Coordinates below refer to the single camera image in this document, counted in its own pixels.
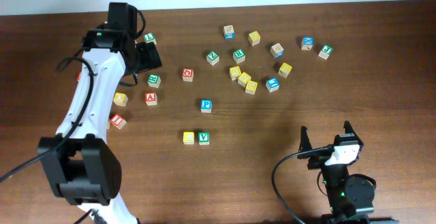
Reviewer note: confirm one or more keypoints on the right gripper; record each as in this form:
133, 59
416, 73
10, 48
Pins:
317, 152

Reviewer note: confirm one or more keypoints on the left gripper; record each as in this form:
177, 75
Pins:
148, 56

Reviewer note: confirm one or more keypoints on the blue P block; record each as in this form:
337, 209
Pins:
206, 106

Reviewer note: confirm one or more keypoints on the green r block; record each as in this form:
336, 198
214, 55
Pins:
154, 81
239, 56

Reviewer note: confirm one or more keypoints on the yellow C block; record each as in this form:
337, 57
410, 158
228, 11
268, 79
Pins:
188, 137

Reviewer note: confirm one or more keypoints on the green V block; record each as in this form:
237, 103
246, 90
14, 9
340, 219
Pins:
204, 138

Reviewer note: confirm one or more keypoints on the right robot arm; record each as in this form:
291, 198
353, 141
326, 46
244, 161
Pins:
350, 195

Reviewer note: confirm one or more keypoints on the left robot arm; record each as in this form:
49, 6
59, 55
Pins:
79, 165

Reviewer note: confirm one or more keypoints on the green L block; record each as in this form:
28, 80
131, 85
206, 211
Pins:
150, 38

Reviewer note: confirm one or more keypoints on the red A block lower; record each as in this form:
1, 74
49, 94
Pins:
151, 98

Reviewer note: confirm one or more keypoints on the red O block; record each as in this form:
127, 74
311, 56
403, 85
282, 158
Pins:
187, 75

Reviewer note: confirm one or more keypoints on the yellow block middle left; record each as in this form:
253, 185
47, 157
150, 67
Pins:
120, 99

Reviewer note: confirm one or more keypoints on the green Z block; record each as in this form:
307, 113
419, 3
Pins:
212, 57

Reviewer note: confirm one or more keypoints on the red M block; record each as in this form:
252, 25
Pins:
79, 76

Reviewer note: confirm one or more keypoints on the red I block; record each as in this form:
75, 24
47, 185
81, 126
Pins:
118, 121

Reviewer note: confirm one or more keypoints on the blue E block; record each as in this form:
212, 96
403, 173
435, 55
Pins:
272, 84

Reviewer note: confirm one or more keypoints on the yellow block right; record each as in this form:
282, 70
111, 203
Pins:
284, 70

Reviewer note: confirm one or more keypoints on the wood block blue side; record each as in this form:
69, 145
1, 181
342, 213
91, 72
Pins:
228, 32
276, 50

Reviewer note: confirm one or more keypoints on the green J block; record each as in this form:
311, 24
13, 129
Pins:
325, 52

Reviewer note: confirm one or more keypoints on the yellow block cluster left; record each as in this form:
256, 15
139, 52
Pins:
235, 72

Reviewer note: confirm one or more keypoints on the yellow block cluster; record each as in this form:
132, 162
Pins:
251, 87
235, 72
243, 79

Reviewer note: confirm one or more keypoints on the yellow block cluster lower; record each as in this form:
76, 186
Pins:
251, 87

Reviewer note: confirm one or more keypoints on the blue X block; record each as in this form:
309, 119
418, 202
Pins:
307, 43

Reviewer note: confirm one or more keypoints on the wood block blue side right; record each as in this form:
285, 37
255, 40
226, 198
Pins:
276, 50

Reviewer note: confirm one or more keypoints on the yellow block cluster middle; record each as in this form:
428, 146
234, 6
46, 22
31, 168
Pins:
243, 79

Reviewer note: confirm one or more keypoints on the yellow block top centre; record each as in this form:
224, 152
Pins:
254, 38

